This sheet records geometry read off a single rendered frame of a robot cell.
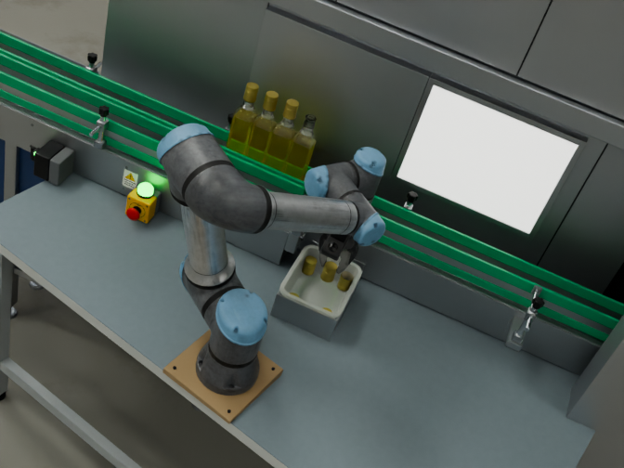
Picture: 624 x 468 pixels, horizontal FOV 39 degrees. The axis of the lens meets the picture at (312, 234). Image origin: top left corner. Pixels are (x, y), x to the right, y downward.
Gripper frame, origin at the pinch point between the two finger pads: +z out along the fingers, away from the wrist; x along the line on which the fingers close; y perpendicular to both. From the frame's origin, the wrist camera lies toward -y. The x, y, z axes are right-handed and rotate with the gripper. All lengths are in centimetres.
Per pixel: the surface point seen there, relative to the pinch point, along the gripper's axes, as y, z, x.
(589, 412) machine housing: 5, 12, -75
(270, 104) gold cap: 24.2, -22.0, 32.8
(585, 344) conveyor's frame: 21, 6, -69
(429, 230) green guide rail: 29.6, -1.1, -18.6
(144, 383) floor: 10, 92, 48
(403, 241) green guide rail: 22.4, 0.5, -13.5
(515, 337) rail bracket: 11, 5, -50
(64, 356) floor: 5, 92, 76
